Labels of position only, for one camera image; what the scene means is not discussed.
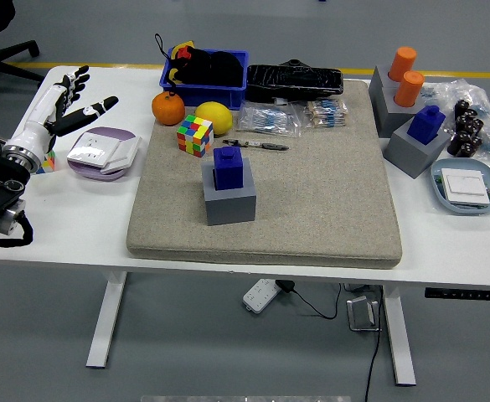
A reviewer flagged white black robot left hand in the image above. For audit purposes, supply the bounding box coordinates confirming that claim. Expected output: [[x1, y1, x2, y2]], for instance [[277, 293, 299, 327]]
[[3, 64, 120, 167]]

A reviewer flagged blue square seal stamp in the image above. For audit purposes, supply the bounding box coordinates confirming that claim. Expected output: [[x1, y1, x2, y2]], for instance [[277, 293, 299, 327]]
[[212, 145, 245, 192], [406, 105, 446, 147]]

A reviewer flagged grey single-slot seal holder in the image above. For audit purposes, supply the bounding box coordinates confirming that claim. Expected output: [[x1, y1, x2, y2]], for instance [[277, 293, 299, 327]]
[[200, 157, 257, 227], [383, 115, 453, 180]]

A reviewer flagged colourful puzzle cube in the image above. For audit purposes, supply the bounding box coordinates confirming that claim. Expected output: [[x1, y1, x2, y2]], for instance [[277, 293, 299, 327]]
[[175, 114, 214, 159], [34, 150, 57, 175]]

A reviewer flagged orange fruit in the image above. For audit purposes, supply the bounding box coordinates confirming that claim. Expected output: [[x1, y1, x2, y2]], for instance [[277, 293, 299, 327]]
[[151, 91, 186, 126]]

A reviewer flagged yellow red toy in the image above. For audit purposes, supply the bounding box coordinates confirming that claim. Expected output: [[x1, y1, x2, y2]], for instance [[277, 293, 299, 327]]
[[167, 39, 195, 85]]

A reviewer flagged blue plastic bin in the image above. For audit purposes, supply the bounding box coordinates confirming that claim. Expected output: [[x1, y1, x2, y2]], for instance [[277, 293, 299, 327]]
[[159, 48, 250, 111]]

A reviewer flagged yellow lemon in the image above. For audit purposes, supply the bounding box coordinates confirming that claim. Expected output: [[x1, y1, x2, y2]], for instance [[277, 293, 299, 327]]
[[194, 101, 234, 135]]

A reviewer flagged white table leg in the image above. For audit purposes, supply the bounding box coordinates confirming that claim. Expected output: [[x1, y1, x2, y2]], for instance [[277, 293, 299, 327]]
[[85, 271, 128, 369], [380, 286, 417, 387]]

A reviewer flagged clear bag of blue resistors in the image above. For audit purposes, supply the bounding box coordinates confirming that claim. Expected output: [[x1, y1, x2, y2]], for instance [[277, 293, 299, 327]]
[[235, 101, 303, 138]]

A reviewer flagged black silver pen tool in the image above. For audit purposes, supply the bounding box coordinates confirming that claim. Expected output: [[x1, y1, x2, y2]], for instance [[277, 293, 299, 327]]
[[222, 138, 291, 152]]

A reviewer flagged black plastic-wrapped keyboard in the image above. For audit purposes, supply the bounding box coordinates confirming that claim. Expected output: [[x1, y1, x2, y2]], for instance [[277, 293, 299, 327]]
[[245, 63, 345, 104]]

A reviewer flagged white power strip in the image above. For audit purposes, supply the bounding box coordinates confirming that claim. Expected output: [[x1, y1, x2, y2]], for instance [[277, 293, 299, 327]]
[[242, 278, 282, 314]]

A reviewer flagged grey-brown fabric mat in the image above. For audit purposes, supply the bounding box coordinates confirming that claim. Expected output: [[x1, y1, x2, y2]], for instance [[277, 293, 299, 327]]
[[126, 79, 403, 270]]

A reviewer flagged clear bag of brown resistors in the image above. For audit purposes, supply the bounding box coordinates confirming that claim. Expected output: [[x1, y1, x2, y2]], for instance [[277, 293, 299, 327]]
[[302, 99, 349, 130]]

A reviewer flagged grey double-slot holder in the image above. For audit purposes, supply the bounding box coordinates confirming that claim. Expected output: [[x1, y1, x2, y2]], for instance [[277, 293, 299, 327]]
[[368, 64, 421, 138]]

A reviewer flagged orange cylinder stamp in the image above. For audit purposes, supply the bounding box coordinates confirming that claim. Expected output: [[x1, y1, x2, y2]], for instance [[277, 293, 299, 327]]
[[393, 70, 426, 108], [388, 46, 418, 83]]

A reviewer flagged light blue tray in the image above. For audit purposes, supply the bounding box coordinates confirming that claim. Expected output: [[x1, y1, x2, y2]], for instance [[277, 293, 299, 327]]
[[430, 157, 490, 215]]

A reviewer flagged black table control panel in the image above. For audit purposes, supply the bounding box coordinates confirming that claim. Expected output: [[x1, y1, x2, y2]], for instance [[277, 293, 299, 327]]
[[423, 286, 490, 302]]

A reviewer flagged white wall socket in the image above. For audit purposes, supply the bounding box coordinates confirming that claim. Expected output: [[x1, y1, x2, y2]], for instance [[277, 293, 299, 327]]
[[66, 132, 120, 168]]

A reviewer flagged white switch panel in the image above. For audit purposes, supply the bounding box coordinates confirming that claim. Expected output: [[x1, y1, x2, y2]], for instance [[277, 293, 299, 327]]
[[440, 167, 490, 207], [100, 137, 143, 176]]

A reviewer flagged black cloth pouch with cord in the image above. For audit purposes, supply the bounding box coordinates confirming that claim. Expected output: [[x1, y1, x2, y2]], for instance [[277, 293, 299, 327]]
[[153, 33, 245, 90]]

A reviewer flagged black plug with cable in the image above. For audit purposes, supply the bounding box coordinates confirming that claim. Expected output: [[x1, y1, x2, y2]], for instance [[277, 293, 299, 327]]
[[274, 279, 343, 320]]

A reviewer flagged silver metal bracket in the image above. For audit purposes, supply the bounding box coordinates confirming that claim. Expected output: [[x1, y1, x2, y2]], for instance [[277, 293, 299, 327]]
[[344, 295, 383, 332]]

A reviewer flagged black floor cable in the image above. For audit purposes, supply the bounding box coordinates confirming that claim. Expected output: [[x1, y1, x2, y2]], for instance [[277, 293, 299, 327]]
[[364, 292, 384, 399]]

